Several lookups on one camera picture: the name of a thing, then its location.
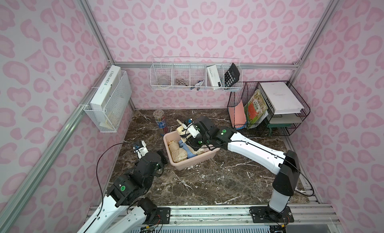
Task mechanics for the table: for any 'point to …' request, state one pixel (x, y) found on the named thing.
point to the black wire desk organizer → (281, 125)
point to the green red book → (256, 110)
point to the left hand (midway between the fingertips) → (159, 151)
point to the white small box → (214, 74)
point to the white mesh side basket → (109, 119)
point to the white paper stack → (281, 98)
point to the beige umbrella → (178, 154)
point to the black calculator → (231, 76)
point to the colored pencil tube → (159, 116)
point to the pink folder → (240, 117)
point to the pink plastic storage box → (196, 160)
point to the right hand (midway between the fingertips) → (187, 141)
